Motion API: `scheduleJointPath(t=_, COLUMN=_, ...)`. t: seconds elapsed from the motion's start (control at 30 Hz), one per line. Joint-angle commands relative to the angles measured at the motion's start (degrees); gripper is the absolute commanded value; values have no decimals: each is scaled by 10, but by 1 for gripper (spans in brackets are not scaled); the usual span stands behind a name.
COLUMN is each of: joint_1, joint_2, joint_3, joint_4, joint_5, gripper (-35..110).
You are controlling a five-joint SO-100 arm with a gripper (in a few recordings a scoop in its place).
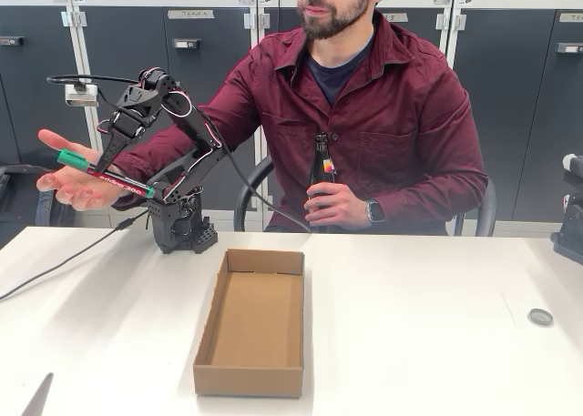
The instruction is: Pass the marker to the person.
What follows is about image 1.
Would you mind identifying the grey smartwatch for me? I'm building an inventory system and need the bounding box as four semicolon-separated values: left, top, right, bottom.
364;198;386;225

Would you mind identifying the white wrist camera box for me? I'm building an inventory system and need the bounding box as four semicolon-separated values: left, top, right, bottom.
64;83;99;107

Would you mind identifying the person's left forearm maroon sleeve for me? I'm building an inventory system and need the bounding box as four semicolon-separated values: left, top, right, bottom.
377;160;488;224

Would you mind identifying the bearded man in maroon shirt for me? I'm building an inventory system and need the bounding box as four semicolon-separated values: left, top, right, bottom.
111;0;488;235

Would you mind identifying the thin black power cable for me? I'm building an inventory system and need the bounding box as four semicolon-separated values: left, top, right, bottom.
0;210;150;301

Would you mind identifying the green edding permanent marker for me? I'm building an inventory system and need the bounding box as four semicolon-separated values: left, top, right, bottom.
56;148;156;198

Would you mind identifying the black office chair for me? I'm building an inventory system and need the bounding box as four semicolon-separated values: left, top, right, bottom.
232;156;497;238

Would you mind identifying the person's right forearm maroon sleeve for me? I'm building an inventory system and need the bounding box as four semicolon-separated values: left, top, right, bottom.
111;92;250;210

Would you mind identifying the open brown cardboard box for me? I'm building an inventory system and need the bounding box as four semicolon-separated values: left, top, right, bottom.
192;248;305;399

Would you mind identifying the grey black backpack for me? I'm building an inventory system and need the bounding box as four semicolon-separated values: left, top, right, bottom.
0;163;77;249

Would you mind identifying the silver bottle cap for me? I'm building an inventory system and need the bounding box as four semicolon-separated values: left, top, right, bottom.
527;308;555;328

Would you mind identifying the person's left hand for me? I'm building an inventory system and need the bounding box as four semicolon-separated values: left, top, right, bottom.
305;181;373;230

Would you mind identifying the dark glass beer bottle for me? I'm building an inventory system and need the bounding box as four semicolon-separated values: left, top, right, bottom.
305;132;339;234

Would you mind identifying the grey flat object corner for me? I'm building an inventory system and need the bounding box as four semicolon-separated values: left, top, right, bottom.
20;372;55;416

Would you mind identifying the person's right hand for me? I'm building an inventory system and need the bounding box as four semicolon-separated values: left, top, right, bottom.
36;127;133;212

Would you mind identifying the black device with white knob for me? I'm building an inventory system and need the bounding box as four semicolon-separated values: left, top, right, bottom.
549;154;583;267

